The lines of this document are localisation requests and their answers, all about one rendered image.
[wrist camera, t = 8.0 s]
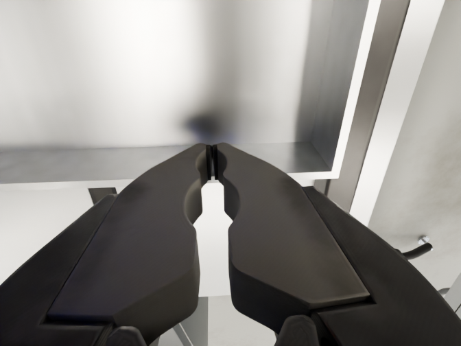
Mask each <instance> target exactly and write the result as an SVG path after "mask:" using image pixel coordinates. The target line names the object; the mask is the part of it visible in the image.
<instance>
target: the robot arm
mask: <svg viewBox="0 0 461 346"><path fill-rule="evenodd" d="M212 162H213V167H214V176H215V180H218V181H219V182H220V183H221V184H222V185H223V186H224V212H225V214H226V215H227V216H228V217H229V218H230V219H231V220H232V221H233V222H232V223H231V224H230V226H229V228H228V276H229V283H230V295H231V301H232V304H233V306H234V308H235V309H236V310H237V311H238V312H240V313H241V314H243V315H245V316H247V317H248V318H250V319H252V320H254V321H256V322H258V323H260V324H262V325H264V326H266V327H268V328H269V329H271V330H272V331H274V334H275V337H276V342H275V344H274V346H461V319H460V318H459V316H458V315H457V314H456V313H455V312H454V310H453V309H452V308H451V306H450V305H449V304H448V303H447V302H446V301H445V299H444V298H443V297H442V295H441V294H440V293H439V292H438V291H437V290H436V289H435V288H434V287H433V286H432V284H431V283H430V282H429V281H428V280H427V279H426V278H425V277H424V276H423V275H422V274H421V273H420V272H419V271H418V270H417V269H416V268H415V267H414V266H413V265H412V264H411V263H410V262H409V261H408V260H407V259H406V258H405V257H404V256H402V254H400V252H398V251H397V250H396V249H395V248H393V247H392V246H391V245H390V244H388V243H387V242H386V241H385V240H383V239H382V238H381V237H379V236H378V235H377V234H376V233H374V232H373V231H371V230H370V229H369V228H368V227H367V226H365V225H364V224H362V223H361V222H360V221H359V220H357V219H356V218H355V217H353V216H352V215H351V214H350V213H348V212H347V211H345V210H344V209H343V208H341V207H340V206H339V205H338V204H336V203H335V202H333V201H332V200H331V199H330V198H328V197H327V196H325V195H324V194H323V193H322V192H321V191H319V190H318V189H316V188H315V187H314V186H313V185H312V186H304V187H303V186H302V185H301V184H300V183H298V182H297V181H295V180H294V179H293V178H292V177H291V176H289V175H288V174H286V173H285V172H284V171H282V170H280V169H279V168H277V167H276V166H274V165H272V164H271V163H268V162H267V161H264V160H263V159H260V158H258V157H256V156H254V155H252V154H249V153H247V152H245V151H243V150H240V149H239V148H236V147H235V146H232V145H230V144H228V143H224V142H222V143H218V144H214V145H213V146H211V145H206V144H204V143H197V144H195V145H193V146H191V147H190V148H187V149H186V150H183V151H182V152H180V153H178V154H176V155H174V156H173V157H171V158H169V159H167V160H165V161H163V162H161V163H159V164H158V165H155V166H154V167H152V168H150V169H149V170H148V171H146V172H144V173H143V174H142V175H140V176H139V177H137V178H136V179H134V180H133V182H131V183H130V184H129V185H127V186H126V187H125V188H124V189H123V190H121V191H120V192H119V193H118V194H107V195H105V196H104V197H103V198H102V199H101V200H99V201H98V202H97V203H95V204H94V205H93V206H92V207H91V208H90V209H88V210H87V211H86V212H84V213H83V214H82V215H81V216H80V217H79V218H78V219H76V220H75V221H74V222H72V223H71V224H70V225H69V226H68V227H67V228H66V229H64V230H63V231H61V232H60V233H59V234H58V235H57V236H56V237H55V238H53V239H52V240H51V241H49V242H48V243H47V244H46V245H44V247H43V248H41V249H40V250H39V251H37V252H36V253H35V254H33V256H31V257H30V258H29V259H28V260H27V261H26V262H24V263H23V264H22V265H21V266H19V267H18V268H17V269H16V270H15V271H14V272H13V273H12V274H11V275H10V276H9V277H8V278H7V279H6V280H5V281H4V282H3V283H2V284H1V285H0V346H158V342H159V338H160V336H161V335H162V334H164V333H165V332H166V331H168V330H170V329H171V328H173V327H174V326H176V325H177V324H179V323H180V322H182V321H184V320H185V319H186V318H188V317H189V316H191V315H192V314H193V313H194V312H195V310H196V308H197V306H198V299H199V290H200V260H199V252H198V239H197V231H196V228H195V227H194V226H193V225H194V223H195V222H196V220H197V219H198V218H199V217H200V216H201V215H202V212H203V206H202V188H203V187H204V185H205V184H206V183H207V181H211V174H212Z"/></svg>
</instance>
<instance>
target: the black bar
mask: <svg viewBox="0 0 461 346"><path fill-rule="evenodd" d="M410 2H411V0H381V2H380V5H379V11H378V14H377V19H376V22H375V28H374V31H373V36H372V40H371V43H370V48H369V51H368V57H367V60H366V65H365V68H364V74H363V77H362V82H361V85H360V89H359V94H358V97H357V103H356V106H355V111H354V114H353V120H352V123H351V128H350V131H349V135H348V140H347V143H346V148H345V152H344V157H343V160H342V165H341V169H340V174H339V177H338V178H327V179H315V181H314V187H315V188H316V189H318V190H319V191H321V192H322V193H323V194H324V195H325V196H327V197H328V198H330V199H331V200H332V201H333V202H335V203H336V204H338V205H339V206H340V207H341V208H343V209H344V210H345V211H347V212H348V213H350V211H351V207H352V204H353V200H354V197H355V192H356V190H357V186H358V183H359V178H360V176H361V173H362V169H363V166H364V161H365V159H366V155H367V152H368V147H369V145H370V140H371V137H372V135H373V130H374V128H375V124H376V121H377V116H378V114H379V109H380V106H381V102H382V99H383V95H384V93H385V90H386V85H387V83H388V78H389V75H390V71H391V68H392V64H393V61H394V57H395V54H396V52H397V47H398V44H399V40H400V37H401V33H402V30H403V26H404V23H405V19H406V16H407V12H408V9H409V6H410Z"/></svg>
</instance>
